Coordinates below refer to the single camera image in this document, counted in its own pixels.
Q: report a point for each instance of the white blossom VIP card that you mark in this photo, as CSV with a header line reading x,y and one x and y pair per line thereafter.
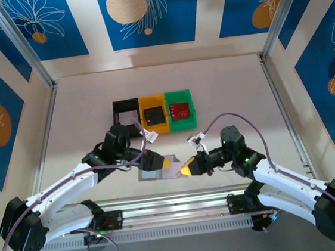
x,y
172,171

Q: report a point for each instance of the grey clear card holder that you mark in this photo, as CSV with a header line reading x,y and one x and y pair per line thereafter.
x,y
150,175

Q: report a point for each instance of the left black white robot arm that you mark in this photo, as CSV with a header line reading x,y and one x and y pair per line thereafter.
x,y
22,230

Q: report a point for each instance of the black card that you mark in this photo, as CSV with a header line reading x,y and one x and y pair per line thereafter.
x,y
155,115

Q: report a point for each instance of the red card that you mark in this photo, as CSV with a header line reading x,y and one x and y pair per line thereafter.
x,y
180,110

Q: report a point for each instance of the yellow plastic bin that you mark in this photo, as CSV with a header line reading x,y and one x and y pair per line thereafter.
x,y
156,129

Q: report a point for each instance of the black plastic bin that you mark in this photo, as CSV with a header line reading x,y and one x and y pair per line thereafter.
x,y
125,106

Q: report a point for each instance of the green plastic bin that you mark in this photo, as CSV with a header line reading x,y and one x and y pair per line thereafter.
x,y
182,124

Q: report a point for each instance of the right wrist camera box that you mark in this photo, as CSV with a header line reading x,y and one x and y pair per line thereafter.
x,y
194,139

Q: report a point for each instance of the aluminium mounting rail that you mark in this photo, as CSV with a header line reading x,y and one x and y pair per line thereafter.
x,y
179,208

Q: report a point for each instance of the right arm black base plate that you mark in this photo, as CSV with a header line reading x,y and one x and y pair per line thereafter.
x,y
237,205

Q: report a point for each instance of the aluminium table side rail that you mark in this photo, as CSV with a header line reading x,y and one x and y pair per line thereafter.
x,y
47,126
276,90

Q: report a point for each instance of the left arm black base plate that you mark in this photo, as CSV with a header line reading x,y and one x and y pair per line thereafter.
x,y
114,219

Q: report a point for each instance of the aluminium frame post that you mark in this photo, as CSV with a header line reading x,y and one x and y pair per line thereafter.
x,y
26,47
281,14

